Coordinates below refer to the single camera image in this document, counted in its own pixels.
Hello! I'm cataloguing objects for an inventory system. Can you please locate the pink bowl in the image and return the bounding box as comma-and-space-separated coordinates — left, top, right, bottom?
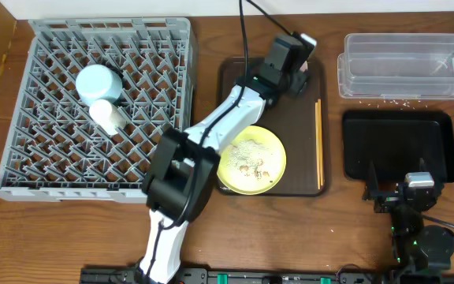
300, 62, 308, 72

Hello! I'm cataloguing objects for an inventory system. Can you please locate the white cup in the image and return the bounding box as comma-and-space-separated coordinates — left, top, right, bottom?
89, 99, 127, 136

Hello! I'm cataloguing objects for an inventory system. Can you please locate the light blue bowl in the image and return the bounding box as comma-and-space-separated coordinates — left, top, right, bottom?
75, 65, 122, 107

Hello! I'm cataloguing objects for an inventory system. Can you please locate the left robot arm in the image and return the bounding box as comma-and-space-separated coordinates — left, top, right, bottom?
139, 32, 317, 283

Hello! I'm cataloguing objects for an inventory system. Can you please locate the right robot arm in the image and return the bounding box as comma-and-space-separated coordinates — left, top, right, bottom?
363, 160, 454, 283

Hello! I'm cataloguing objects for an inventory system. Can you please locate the grey dishwasher rack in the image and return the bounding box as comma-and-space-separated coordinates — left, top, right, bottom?
0, 17, 198, 204

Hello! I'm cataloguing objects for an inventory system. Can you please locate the black tray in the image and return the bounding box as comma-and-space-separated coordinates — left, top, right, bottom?
342, 110, 454, 183

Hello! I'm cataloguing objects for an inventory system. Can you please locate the wooden chopstick left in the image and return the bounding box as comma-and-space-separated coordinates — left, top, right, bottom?
314, 102, 321, 191

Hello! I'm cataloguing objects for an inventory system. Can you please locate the brown serving tray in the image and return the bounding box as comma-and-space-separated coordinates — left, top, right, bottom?
212, 55, 329, 197

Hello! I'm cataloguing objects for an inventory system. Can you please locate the clear plastic container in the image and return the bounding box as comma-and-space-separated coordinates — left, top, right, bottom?
337, 33, 454, 100

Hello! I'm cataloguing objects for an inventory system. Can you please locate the yellow plate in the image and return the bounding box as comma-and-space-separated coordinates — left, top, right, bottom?
217, 125, 287, 195

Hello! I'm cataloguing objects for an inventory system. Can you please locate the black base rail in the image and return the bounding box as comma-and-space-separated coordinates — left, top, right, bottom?
79, 267, 394, 284

